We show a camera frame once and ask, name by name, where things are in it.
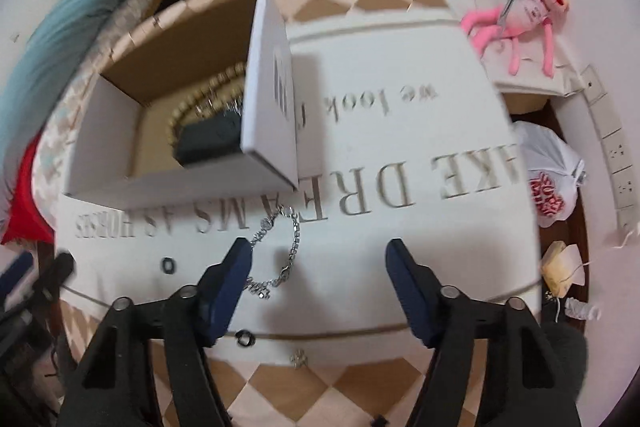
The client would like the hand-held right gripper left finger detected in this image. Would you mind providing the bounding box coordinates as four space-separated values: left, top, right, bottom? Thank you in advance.
59 237 254 427

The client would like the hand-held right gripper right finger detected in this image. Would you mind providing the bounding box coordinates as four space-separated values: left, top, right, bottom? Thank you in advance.
384 238 584 427

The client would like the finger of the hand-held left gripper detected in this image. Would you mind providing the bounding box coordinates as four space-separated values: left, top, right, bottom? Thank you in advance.
34 252 76 304
0 254 34 304

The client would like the silver rhinestone bracelet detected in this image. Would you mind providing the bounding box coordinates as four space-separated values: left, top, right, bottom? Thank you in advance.
244 206 307 301

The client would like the white jewelry box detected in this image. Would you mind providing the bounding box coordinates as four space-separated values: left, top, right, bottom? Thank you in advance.
62 0 302 210

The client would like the white printed mat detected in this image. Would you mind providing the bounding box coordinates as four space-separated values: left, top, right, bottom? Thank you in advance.
52 19 544 366

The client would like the red cloth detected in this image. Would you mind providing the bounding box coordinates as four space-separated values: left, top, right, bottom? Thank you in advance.
0 141 56 249

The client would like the teal beige patterned cloth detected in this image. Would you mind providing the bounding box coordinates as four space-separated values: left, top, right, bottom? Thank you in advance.
31 57 103 228

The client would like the small black case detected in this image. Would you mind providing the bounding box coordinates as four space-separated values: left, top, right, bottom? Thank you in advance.
175 112 246 170

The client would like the beige sachet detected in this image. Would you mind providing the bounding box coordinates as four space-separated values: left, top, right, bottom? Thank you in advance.
542 243 586 298

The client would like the dark grey fuzzy cloth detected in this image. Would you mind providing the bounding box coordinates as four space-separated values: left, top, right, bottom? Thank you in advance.
542 322 589 404

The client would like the crumpled clear plastic wrapper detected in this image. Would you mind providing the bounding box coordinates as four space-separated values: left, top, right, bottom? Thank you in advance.
564 297 602 321

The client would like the white plastic bag red print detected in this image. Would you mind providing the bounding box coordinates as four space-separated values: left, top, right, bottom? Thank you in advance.
512 121 586 228

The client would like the white power strip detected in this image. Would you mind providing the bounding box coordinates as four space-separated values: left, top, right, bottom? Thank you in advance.
575 66 640 234

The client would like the pink plush toy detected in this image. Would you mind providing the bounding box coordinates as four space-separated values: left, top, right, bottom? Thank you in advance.
460 0 571 78

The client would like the silver chain jewelry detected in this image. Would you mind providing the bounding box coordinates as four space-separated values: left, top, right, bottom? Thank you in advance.
196 94 244 120

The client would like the gold bead necklace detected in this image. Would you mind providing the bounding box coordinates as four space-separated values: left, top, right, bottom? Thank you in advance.
167 62 248 148

